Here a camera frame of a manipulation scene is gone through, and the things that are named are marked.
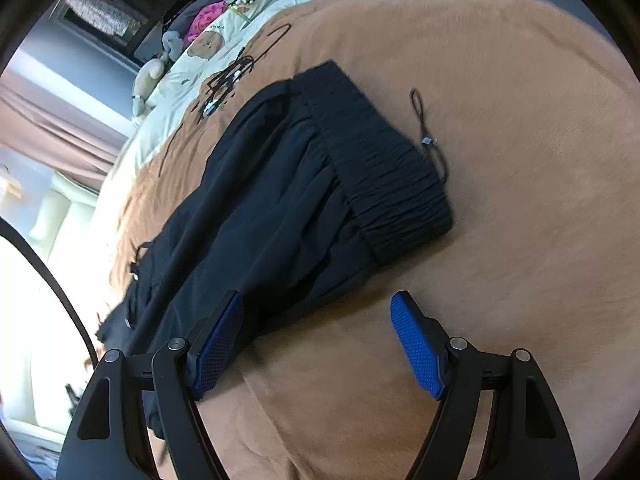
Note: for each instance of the pink cloth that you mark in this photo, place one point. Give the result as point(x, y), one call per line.
point(205, 17)

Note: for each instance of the brown fleece blanket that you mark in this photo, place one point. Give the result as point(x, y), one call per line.
point(500, 110)

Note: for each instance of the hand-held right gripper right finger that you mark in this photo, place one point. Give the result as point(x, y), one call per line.
point(415, 345)

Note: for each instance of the cream padded headboard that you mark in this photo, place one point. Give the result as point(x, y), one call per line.
point(60, 220)

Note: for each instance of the pink curtain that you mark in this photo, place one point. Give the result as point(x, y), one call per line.
point(55, 130)

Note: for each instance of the black pants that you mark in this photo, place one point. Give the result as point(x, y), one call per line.
point(260, 200)

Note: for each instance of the beige plush toy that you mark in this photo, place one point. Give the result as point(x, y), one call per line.
point(147, 75)

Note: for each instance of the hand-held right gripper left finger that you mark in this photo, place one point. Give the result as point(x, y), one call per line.
point(220, 342)

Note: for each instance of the grey plush toy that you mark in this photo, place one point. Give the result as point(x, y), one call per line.
point(171, 40)

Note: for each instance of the dark grey cloth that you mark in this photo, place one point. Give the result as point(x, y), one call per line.
point(195, 5)

